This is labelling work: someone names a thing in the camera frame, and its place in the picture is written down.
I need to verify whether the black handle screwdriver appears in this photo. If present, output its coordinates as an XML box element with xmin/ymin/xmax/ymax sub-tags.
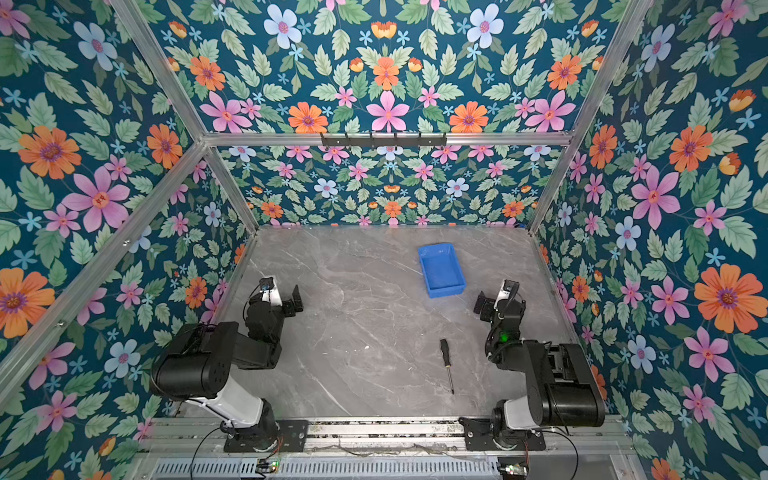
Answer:
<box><xmin>440</xmin><ymin>338</ymin><xmax>455</xmax><ymax>395</ymax></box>

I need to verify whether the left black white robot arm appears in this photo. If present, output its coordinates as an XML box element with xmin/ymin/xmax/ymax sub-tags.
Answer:
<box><xmin>150</xmin><ymin>277</ymin><xmax>304</xmax><ymax>452</ymax></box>

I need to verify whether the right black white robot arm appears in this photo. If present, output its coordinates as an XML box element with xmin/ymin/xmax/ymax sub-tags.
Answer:
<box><xmin>473</xmin><ymin>280</ymin><xmax>606</xmax><ymax>449</ymax></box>

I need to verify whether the blue plastic bin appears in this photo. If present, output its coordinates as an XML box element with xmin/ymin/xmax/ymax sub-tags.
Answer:
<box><xmin>418</xmin><ymin>243</ymin><xmax>466</xmax><ymax>299</ymax></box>

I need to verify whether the small green circuit board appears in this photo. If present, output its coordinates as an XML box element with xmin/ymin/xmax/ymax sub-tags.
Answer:
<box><xmin>257</xmin><ymin>458</ymin><xmax>280</xmax><ymax>475</ymax></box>

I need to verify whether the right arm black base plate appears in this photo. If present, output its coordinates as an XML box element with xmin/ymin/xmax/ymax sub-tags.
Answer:
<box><xmin>458</xmin><ymin>417</ymin><xmax>546</xmax><ymax>452</ymax></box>

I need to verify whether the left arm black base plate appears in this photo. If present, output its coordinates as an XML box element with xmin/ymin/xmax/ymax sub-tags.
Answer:
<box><xmin>222</xmin><ymin>419</ymin><xmax>309</xmax><ymax>453</ymax></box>

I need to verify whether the aluminium front mounting rail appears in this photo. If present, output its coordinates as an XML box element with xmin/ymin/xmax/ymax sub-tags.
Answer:
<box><xmin>139</xmin><ymin>416</ymin><xmax>635</xmax><ymax>457</ymax></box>

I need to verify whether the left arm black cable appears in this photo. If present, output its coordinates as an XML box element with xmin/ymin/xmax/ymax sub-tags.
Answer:
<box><xmin>188</xmin><ymin>424</ymin><xmax>226</xmax><ymax>480</ymax></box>

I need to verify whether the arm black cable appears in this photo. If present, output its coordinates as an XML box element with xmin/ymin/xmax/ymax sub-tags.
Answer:
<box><xmin>542</xmin><ymin>427</ymin><xmax>581</xmax><ymax>480</ymax></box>
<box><xmin>188</xmin><ymin>424</ymin><xmax>226</xmax><ymax>480</ymax></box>

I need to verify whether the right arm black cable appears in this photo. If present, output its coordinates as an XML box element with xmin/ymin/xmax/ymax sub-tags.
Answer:
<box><xmin>542</xmin><ymin>427</ymin><xmax>581</xmax><ymax>480</ymax></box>

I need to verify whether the black bracket on top bar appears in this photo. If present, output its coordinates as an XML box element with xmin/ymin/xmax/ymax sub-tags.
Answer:
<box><xmin>320</xmin><ymin>133</ymin><xmax>448</xmax><ymax>148</ymax></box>

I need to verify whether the white vented cable duct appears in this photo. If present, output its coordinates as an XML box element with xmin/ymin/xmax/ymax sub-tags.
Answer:
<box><xmin>151</xmin><ymin>457</ymin><xmax>501</xmax><ymax>479</ymax></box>

